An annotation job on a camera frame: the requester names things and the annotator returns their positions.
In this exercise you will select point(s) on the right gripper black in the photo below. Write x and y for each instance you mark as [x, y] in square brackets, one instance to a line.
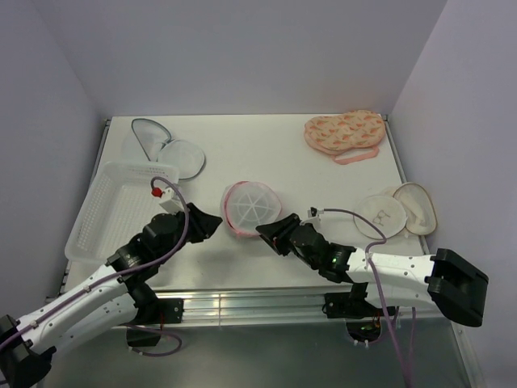
[276, 234]

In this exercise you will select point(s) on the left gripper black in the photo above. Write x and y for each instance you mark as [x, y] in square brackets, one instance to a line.
[201, 223]

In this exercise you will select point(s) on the pink trimmed mesh laundry bag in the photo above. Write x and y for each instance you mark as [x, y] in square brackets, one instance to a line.
[247, 204]

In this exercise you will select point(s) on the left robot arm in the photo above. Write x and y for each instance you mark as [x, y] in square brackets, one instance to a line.
[29, 343]

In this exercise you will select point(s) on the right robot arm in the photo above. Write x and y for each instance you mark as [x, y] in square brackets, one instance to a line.
[445, 280]

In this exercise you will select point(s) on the grey trimmed mesh laundry bag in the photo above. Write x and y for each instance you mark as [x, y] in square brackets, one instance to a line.
[150, 141]

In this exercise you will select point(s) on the peach floral bra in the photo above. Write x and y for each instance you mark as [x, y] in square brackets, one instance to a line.
[347, 138]

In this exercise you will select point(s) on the beige trimmed mesh laundry bag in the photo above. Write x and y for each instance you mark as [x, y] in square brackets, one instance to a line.
[406, 209]

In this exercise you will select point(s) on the white plastic basket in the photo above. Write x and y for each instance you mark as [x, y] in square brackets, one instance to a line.
[117, 206]

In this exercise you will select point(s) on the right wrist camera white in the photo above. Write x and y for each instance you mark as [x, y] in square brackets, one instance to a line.
[314, 215]

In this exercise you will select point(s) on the aluminium frame rail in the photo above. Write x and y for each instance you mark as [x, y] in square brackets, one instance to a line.
[242, 303]

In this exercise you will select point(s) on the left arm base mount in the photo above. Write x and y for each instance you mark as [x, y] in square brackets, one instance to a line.
[148, 327]

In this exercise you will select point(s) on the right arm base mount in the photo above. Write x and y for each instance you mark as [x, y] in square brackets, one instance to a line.
[363, 319]

